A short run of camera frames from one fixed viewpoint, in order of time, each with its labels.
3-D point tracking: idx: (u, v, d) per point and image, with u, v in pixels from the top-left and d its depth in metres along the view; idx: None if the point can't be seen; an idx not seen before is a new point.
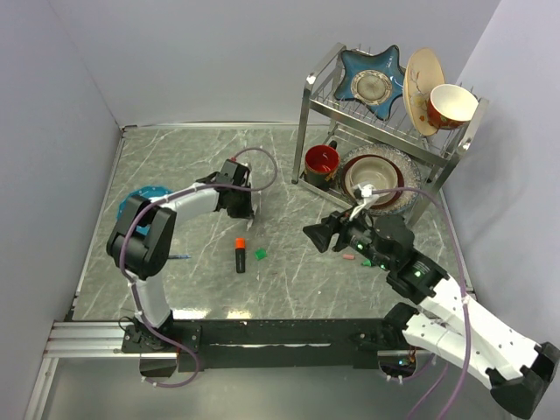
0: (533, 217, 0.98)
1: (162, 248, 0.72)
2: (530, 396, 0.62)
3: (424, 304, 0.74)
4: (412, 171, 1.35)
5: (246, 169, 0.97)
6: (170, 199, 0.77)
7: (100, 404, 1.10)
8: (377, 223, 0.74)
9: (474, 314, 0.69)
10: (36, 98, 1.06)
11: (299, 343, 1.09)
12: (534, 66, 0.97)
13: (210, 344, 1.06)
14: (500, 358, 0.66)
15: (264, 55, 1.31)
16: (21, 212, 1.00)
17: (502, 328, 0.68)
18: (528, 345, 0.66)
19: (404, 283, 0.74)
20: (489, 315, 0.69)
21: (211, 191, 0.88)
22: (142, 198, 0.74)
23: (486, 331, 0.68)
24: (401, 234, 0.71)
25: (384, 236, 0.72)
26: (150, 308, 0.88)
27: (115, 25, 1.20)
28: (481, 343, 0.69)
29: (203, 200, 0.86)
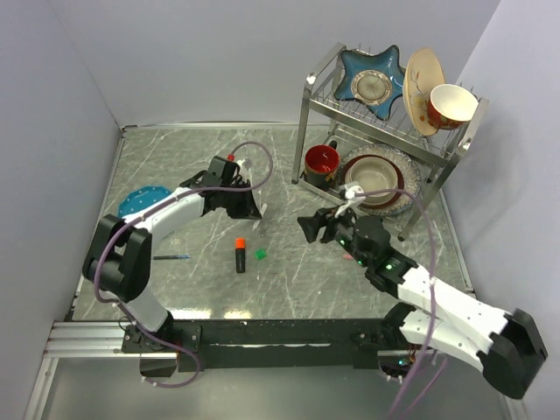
0: (533, 218, 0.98)
1: (140, 270, 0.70)
2: (505, 365, 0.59)
3: (400, 295, 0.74)
4: (412, 171, 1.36)
5: (236, 165, 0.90)
6: (144, 217, 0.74)
7: (100, 404, 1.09)
8: (358, 222, 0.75)
9: (439, 293, 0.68)
10: (36, 98, 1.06)
11: (299, 343, 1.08)
12: (535, 65, 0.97)
13: (210, 344, 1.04)
14: (471, 332, 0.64)
15: (264, 55, 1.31)
16: (21, 212, 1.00)
17: (469, 300, 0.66)
18: (498, 314, 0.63)
19: (381, 277, 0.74)
20: (455, 291, 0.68)
21: (196, 196, 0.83)
22: (116, 218, 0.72)
23: (452, 306, 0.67)
24: (380, 233, 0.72)
25: (362, 235, 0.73)
26: (143, 316, 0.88)
27: (115, 25, 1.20)
28: (454, 321, 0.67)
29: (188, 208, 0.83)
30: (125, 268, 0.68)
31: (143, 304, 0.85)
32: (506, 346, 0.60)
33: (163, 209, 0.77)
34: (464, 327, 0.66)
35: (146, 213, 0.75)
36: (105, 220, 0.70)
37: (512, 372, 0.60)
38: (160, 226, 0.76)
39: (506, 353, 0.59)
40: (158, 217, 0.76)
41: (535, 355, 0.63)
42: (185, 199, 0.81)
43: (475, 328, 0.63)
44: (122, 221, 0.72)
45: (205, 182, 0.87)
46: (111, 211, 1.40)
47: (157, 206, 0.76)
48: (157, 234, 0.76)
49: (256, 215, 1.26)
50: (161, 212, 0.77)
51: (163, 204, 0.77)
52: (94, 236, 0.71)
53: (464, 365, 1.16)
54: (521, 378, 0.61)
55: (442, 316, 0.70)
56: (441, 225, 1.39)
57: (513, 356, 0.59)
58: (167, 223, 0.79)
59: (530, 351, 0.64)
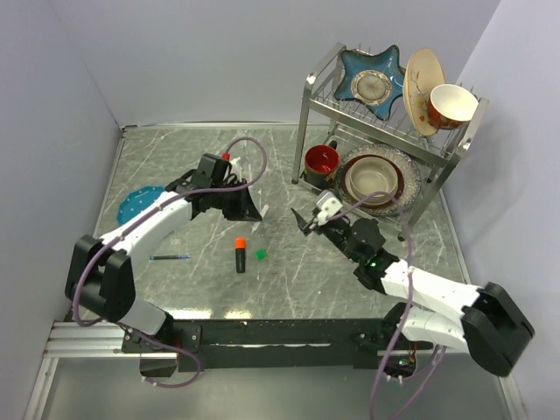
0: (533, 218, 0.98)
1: (122, 290, 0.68)
2: (478, 334, 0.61)
3: (384, 288, 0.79)
4: (412, 171, 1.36)
5: (227, 164, 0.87)
6: (123, 235, 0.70)
7: (100, 404, 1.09)
8: (354, 225, 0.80)
9: (416, 279, 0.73)
10: (36, 98, 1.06)
11: (299, 343, 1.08)
12: (535, 65, 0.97)
13: (210, 344, 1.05)
14: (449, 310, 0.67)
15: (264, 55, 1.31)
16: (22, 212, 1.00)
17: (444, 281, 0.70)
18: (470, 290, 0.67)
19: (369, 276, 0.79)
20: (431, 276, 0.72)
21: (183, 201, 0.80)
22: (94, 239, 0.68)
23: (429, 290, 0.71)
24: (374, 236, 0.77)
25: (359, 239, 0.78)
26: (143, 321, 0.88)
27: (115, 25, 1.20)
28: (436, 304, 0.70)
29: (174, 217, 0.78)
30: (106, 291, 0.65)
31: (137, 311, 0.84)
32: (475, 316, 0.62)
33: (143, 224, 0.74)
34: (444, 308, 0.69)
35: (124, 231, 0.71)
36: (80, 243, 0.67)
37: (487, 344, 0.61)
38: (143, 241, 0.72)
39: (474, 321, 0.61)
40: (140, 234, 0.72)
41: (516, 330, 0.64)
42: (168, 208, 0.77)
43: (450, 305, 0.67)
44: (100, 242, 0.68)
45: (193, 182, 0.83)
46: (111, 211, 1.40)
47: (135, 222, 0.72)
48: (140, 252, 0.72)
49: (260, 216, 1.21)
50: (142, 227, 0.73)
51: (143, 218, 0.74)
52: (72, 259, 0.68)
53: (464, 365, 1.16)
54: (502, 352, 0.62)
55: (424, 303, 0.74)
56: (441, 225, 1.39)
57: (484, 325, 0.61)
58: (151, 236, 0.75)
59: (513, 325, 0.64)
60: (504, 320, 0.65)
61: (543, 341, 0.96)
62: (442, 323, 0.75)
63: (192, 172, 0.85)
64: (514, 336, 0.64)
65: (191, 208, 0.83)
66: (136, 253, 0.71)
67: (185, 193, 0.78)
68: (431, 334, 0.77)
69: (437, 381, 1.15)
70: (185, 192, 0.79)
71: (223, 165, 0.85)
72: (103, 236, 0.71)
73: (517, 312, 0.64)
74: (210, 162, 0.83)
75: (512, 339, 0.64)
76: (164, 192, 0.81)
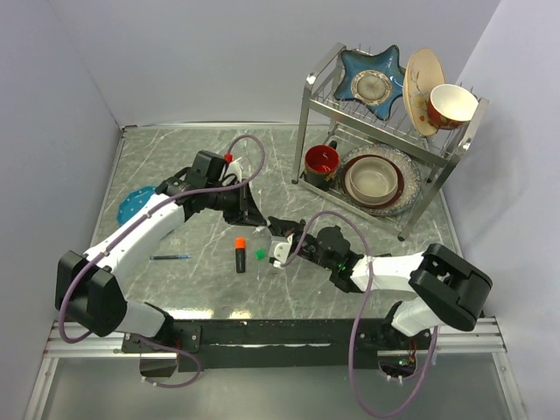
0: (533, 217, 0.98)
1: (111, 304, 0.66)
2: (426, 291, 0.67)
3: (357, 283, 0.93)
4: (412, 171, 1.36)
5: (225, 164, 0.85)
6: (108, 251, 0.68)
7: (99, 404, 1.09)
8: (323, 237, 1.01)
9: (376, 266, 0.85)
10: (36, 98, 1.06)
11: (299, 343, 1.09)
12: (534, 65, 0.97)
13: (210, 344, 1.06)
14: (402, 278, 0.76)
15: (264, 55, 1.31)
16: (22, 212, 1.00)
17: (396, 259, 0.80)
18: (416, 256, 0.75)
19: (344, 278, 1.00)
20: (388, 260, 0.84)
21: (174, 206, 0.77)
22: (78, 255, 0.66)
23: (385, 268, 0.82)
24: (339, 242, 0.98)
25: (327, 248, 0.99)
26: (142, 325, 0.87)
27: (115, 24, 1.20)
28: (395, 281, 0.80)
29: (164, 223, 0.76)
30: (94, 305, 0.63)
31: (132, 319, 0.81)
32: (421, 276, 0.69)
33: (129, 234, 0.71)
34: (402, 280, 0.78)
35: (110, 245, 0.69)
36: (66, 259, 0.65)
37: (438, 297, 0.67)
38: (129, 255, 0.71)
39: (420, 280, 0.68)
40: (126, 246, 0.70)
41: (471, 279, 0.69)
42: (157, 214, 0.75)
43: (402, 274, 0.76)
44: (85, 258, 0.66)
45: (187, 181, 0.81)
46: (111, 211, 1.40)
47: (122, 234, 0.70)
48: (128, 264, 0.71)
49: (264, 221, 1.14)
50: (129, 238, 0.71)
51: (129, 228, 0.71)
52: (58, 275, 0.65)
53: (464, 365, 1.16)
54: (457, 301, 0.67)
55: (391, 284, 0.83)
56: (441, 225, 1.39)
57: (429, 281, 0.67)
58: (139, 246, 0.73)
59: (464, 276, 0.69)
60: (457, 276, 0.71)
61: (544, 342, 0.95)
62: (419, 304, 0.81)
63: (185, 172, 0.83)
64: (471, 286, 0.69)
65: (184, 210, 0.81)
66: (122, 267, 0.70)
67: (175, 197, 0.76)
68: (417, 318, 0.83)
69: (437, 381, 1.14)
70: (175, 195, 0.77)
71: (220, 164, 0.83)
72: (88, 250, 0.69)
73: (461, 262, 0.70)
74: (204, 160, 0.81)
75: (466, 287, 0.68)
76: (154, 196, 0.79)
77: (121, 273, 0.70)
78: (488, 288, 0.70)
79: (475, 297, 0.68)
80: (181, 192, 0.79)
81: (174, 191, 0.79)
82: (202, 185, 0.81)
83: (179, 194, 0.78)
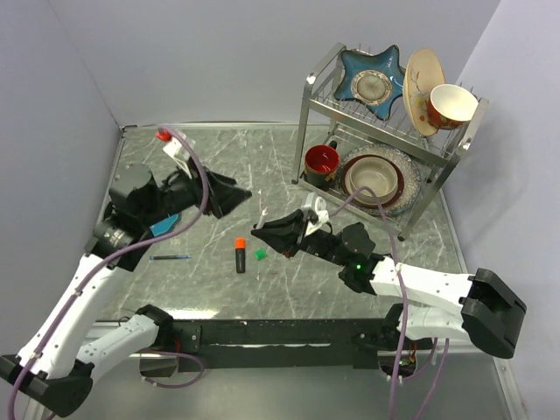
0: (533, 218, 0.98)
1: (65, 395, 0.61)
2: (478, 323, 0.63)
3: (377, 288, 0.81)
4: (412, 171, 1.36)
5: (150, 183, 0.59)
6: (39, 353, 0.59)
7: (98, 404, 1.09)
8: (345, 234, 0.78)
9: (408, 277, 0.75)
10: (36, 98, 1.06)
11: (299, 342, 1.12)
12: (535, 65, 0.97)
13: (210, 344, 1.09)
14: (444, 302, 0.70)
15: (264, 55, 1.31)
16: (22, 212, 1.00)
17: (434, 274, 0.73)
18: (463, 279, 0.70)
19: (358, 281, 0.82)
20: (423, 271, 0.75)
21: (106, 270, 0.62)
22: (10, 360, 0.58)
23: (420, 283, 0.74)
24: (367, 246, 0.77)
25: (352, 249, 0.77)
26: (136, 339, 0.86)
27: (115, 24, 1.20)
28: (432, 299, 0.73)
29: (102, 292, 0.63)
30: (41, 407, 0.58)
31: (125, 347, 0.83)
32: (473, 305, 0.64)
33: (63, 322, 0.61)
34: (440, 301, 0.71)
35: (40, 345, 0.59)
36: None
37: (490, 330, 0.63)
38: (67, 346, 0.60)
39: (472, 311, 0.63)
40: (59, 340, 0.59)
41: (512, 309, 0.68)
42: (89, 288, 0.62)
43: (446, 297, 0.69)
44: (19, 363, 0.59)
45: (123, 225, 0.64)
46: None
47: (51, 328, 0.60)
48: (73, 349, 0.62)
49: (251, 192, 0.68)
50: (62, 326, 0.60)
51: (59, 316, 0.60)
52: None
53: (464, 365, 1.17)
54: (503, 334, 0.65)
55: (422, 299, 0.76)
56: (441, 225, 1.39)
57: (482, 311, 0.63)
58: (81, 325, 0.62)
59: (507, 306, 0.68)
60: (496, 303, 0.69)
61: (545, 342, 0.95)
62: (440, 318, 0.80)
63: (112, 206, 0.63)
64: (509, 316, 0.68)
65: (122, 264, 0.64)
66: (68, 355, 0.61)
67: (102, 263, 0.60)
68: (432, 329, 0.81)
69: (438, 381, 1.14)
70: (104, 260, 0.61)
71: (144, 192, 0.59)
72: (20, 353, 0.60)
73: (508, 293, 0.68)
74: (120, 197, 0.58)
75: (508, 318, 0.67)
76: (85, 255, 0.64)
77: (66, 363, 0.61)
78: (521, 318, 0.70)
79: (513, 326, 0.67)
80: (116, 248, 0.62)
81: (108, 246, 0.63)
82: (138, 223, 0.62)
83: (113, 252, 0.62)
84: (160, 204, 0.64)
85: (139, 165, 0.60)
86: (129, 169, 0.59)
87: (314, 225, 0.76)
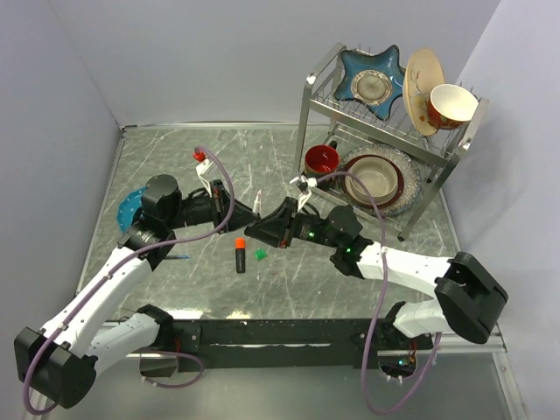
0: (534, 216, 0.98)
1: (76, 377, 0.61)
2: (451, 301, 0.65)
3: (364, 270, 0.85)
4: (412, 171, 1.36)
5: (177, 192, 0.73)
6: (66, 325, 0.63)
7: (99, 404, 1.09)
8: (332, 214, 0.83)
9: (391, 258, 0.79)
10: (35, 97, 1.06)
11: (300, 343, 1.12)
12: (534, 64, 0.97)
13: (210, 344, 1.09)
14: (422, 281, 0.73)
15: (264, 54, 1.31)
16: (22, 212, 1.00)
17: (416, 256, 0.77)
18: (441, 262, 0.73)
19: (346, 262, 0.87)
20: (405, 255, 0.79)
21: (136, 260, 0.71)
22: (35, 332, 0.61)
23: (402, 264, 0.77)
24: (353, 227, 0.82)
25: (339, 229, 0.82)
26: (137, 335, 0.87)
27: (114, 24, 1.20)
28: (412, 279, 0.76)
29: (127, 281, 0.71)
30: (54, 384, 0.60)
31: (125, 346, 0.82)
32: (447, 284, 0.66)
33: (91, 300, 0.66)
34: (420, 282, 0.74)
35: (67, 318, 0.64)
36: (23, 336, 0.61)
37: (463, 311, 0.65)
38: (91, 325, 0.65)
39: (446, 290, 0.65)
40: (86, 316, 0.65)
41: (492, 295, 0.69)
42: (120, 272, 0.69)
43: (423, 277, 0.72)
44: (43, 335, 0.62)
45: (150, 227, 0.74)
46: (111, 211, 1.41)
47: (81, 303, 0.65)
48: (91, 333, 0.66)
49: (258, 215, 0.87)
50: (89, 304, 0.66)
51: (89, 294, 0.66)
52: (16, 353, 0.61)
53: (465, 365, 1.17)
54: (478, 317, 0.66)
55: (406, 281, 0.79)
56: (441, 226, 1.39)
57: (455, 290, 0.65)
58: (103, 311, 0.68)
59: (486, 292, 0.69)
60: (476, 287, 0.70)
61: (545, 342, 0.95)
62: (426, 309, 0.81)
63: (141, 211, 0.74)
64: (487, 300, 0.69)
65: (150, 259, 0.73)
66: (86, 337, 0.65)
67: (136, 253, 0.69)
68: (421, 321, 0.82)
69: (439, 381, 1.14)
70: (136, 251, 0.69)
71: (170, 198, 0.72)
72: (45, 326, 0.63)
73: (486, 278, 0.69)
74: (152, 202, 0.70)
75: (486, 304, 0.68)
76: (116, 248, 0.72)
77: (83, 346, 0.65)
78: (501, 306, 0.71)
79: (489, 311, 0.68)
80: (146, 243, 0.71)
81: (139, 243, 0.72)
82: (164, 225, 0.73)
83: (143, 247, 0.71)
84: (181, 212, 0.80)
85: (164, 177, 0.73)
86: (157, 180, 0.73)
87: (304, 196, 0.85)
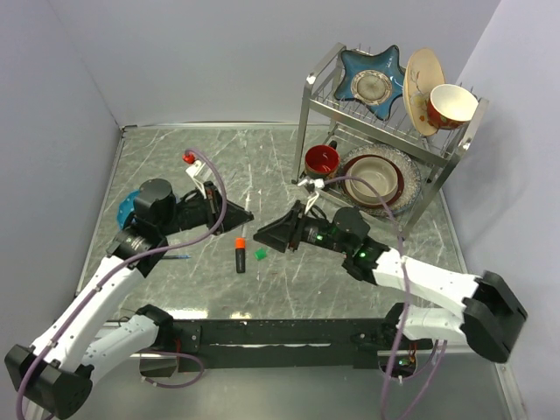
0: (534, 217, 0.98)
1: (70, 390, 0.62)
2: (479, 324, 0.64)
3: (379, 279, 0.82)
4: (412, 171, 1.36)
5: (171, 197, 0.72)
6: (55, 342, 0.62)
7: (98, 404, 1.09)
8: (337, 216, 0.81)
9: (413, 270, 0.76)
10: (35, 97, 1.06)
11: (299, 343, 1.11)
12: (534, 64, 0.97)
13: (209, 344, 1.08)
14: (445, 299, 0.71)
15: (264, 54, 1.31)
16: (22, 212, 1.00)
17: (441, 272, 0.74)
18: (467, 279, 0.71)
19: (358, 266, 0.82)
20: (428, 268, 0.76)
21: (126, 270, 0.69)
22: (24, 349, 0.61)
23: (425, 278, 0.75)
24: (359, 227, 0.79)
25: (344, 230, 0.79)
26: (136, 339, 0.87)
27: (114, 24, 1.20)
28: (435, 296, 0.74)
29: (118, 292, 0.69)
30: (48, 399, 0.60)
31: (125, 350, 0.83)
32: (476, 307, 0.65)
33: (81, 314, 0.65)
34: (443, 299, 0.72)
35: (56, 334, 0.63)
36: (14, 354, 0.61)
37: (488, 333, 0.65)
38: (81, 339, 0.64)
39: (475, 312, 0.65)
40: (75, 332, 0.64)
41: (514, 316, 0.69)
42: (109, 284, 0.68)
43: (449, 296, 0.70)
44: (32, 353, 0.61)
45: (142, 234, 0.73)
46: (111, 211, 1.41)
47: (70, 318, 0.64)
48: (83, 346, 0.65)
49: (251, 213, 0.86)
50: (79, 320, 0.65)
51: (78, 309, 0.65)
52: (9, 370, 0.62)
53: (464, 365, 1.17)
54: (502, 339, 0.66)
55: (426, 295, 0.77)
56: (441, 226, 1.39)
57: (484, 313, 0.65)
58: (94, 324, 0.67)
59: (510, 313, 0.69)
60: (498, 306, 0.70)
61: (545, 342, 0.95)
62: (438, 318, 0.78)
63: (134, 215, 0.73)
64: (510, 321, 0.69)
65: (140, 268, 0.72)
66: (77, 352, 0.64)
67: (123, 263, 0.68)
68: (430, 329, 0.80)
69: (439, 381, 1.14)
70: (125, 261, 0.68)
71: (164, 203, 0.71)
72: (35, 343, 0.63)
73: (513, 300, 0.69)
74: (143, 207, 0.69)
75: (508, 325, 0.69)
76: (105, 256, 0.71)
77: (76, 359, 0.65)
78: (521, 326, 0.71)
79: (511, 332, 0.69)
80: (136, 251, 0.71)
81: (129, 250, 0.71)
82: (157, 231, 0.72)
83: (133, 255, 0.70)
84: (176, 217, 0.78)
85: (159, 181, 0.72)
86: (151, 184, 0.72)
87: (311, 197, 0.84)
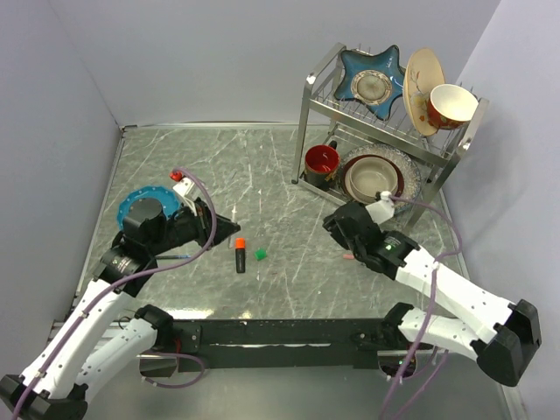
0: (533, 218, 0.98)
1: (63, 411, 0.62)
2: (506, 353, 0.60)
3: (400, 277, 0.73)
4: (412, 171, 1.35)
5: (161, 216, 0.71)
6: (44, 372, 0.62)
7: (98, 405, 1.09)
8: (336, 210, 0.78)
9: (444, 279, 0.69)
10: (35, 97, 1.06)
11: (300, 343, 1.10)
12: (534, 65, 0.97)
13: (210, 344, 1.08)
14: (474, 320, 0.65)
15: (264, 54, 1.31)
16: (22, 211, 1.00)
17: (472, 289, 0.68)
18: (500, 304, 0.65)
19: (375, 255, 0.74)
20: (460, 279, 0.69)
21: (113, 295, 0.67)
22: (14, 380, 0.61)
23: (455, 291, 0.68)
24: (356, 211, 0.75)
25: (342, 218, 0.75)
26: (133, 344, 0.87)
27: (114, 24, 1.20)
28: (458, 311, 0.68)
29: (107, 317, 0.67)
30: None
31: (122, 359, 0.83)
32: (510, 339, 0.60)
33: (68, 341, 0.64)
34: (468, 317, 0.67)
35: (45, 364, 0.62)
36: (3, 385, 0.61)
37: (510, 363, 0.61)
38: (71, 367, 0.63)
39: (508, 345, 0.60)
40: (64, 360, 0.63)
41: (532, 346, 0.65)
42: (95, 310, 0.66)
43: (479, 318, 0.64)
44: (23, 383, 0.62)
45: (130, 254, 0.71)
46: (111, 211, 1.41)
47: (57, 347, 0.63)
48: (73, 373, 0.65)
49: (238, 225, 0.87)
50: (66, 347, 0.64)
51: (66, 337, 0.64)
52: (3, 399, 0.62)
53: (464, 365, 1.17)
54: (518, 369, 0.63)
55: (447, 305, 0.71)
56: (441, 225, 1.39)
57: (515, 346, 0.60)
58: (86, 348, 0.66)
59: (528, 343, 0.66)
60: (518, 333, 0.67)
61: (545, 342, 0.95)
62: (448, 327, 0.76)
63: (122, 234, 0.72)
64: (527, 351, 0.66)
65: (128, 290, 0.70)
66: (68, 379, 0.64)
67: (110, 288, 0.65)
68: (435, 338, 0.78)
69: (439, 381, 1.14)
70: (111, 286, 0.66)
71: (154, 221, 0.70)
72: (25, 372, 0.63)
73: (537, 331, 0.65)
74: (134, 227, 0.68)
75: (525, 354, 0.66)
76: (92, 282, 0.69)
77: (68, 385, 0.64)
78: None
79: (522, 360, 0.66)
80: (122, 273, 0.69)
81: (115, 273, 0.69)
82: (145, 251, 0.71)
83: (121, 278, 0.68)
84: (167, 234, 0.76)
85: (150, 200, 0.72)
86: (141, 202, 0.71)
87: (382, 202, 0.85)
